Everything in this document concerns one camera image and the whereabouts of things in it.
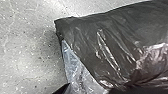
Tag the black plastic trash bag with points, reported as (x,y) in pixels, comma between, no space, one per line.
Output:
(116,46)

